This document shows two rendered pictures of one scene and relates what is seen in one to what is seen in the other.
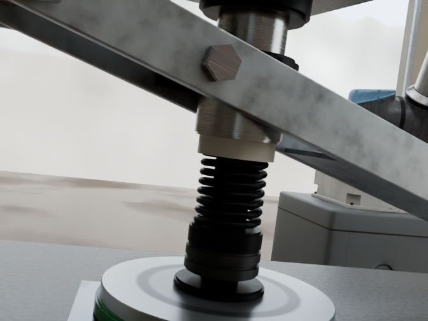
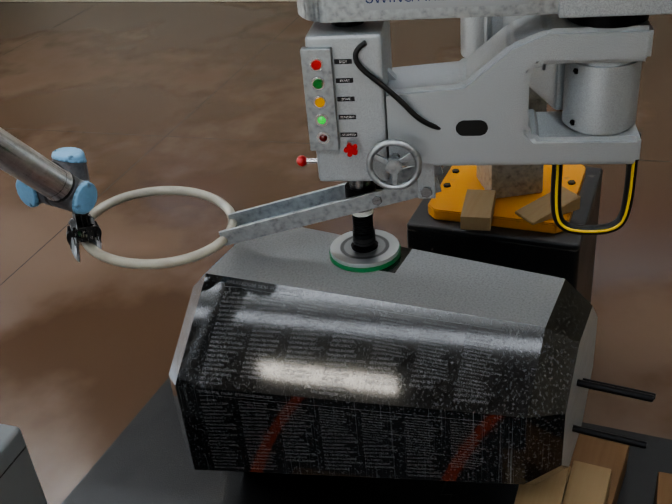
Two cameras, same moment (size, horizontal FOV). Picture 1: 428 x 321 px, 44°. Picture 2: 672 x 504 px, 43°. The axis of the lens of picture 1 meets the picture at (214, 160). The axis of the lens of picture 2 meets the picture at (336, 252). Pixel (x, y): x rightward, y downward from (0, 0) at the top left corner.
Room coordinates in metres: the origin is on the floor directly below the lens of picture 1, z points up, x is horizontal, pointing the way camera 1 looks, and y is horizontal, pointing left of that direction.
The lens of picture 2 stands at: (2.32, 1.23, 2.22)
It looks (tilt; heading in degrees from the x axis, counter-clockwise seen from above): 31 degrees down; 216
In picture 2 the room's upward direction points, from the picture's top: 5 degrees counter-clockwise
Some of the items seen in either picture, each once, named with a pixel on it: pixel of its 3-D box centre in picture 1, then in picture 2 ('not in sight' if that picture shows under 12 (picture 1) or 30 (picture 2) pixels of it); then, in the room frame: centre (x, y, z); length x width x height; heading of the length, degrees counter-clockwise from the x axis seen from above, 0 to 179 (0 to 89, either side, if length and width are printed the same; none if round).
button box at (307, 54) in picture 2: not in sight; (320, 99); (0.61, -0.03, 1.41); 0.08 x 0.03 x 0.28; 115
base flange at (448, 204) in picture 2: not in sight; (508, 188); (-0.27, 0.13, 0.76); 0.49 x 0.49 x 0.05; 12
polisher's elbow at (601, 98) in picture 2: not in sight; (600, 87); (0.20, 0.58, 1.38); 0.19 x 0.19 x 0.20
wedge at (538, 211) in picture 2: not in sight; (547, 205); (-0.14, 0.33, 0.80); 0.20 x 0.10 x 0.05; 150
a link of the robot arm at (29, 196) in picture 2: not in sight; (43, 185); (1.06, -0.68, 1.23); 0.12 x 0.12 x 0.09; 3
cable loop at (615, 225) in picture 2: not in sight; (592, 186); (0.20, 0.58, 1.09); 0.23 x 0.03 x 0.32; 115
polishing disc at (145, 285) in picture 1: (217, 293); (364, 247); (0.48, -0.02, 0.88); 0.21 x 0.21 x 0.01
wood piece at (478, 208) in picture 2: not in sight; (478, 209); (-0.01, 0.13, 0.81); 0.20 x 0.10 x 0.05; 20
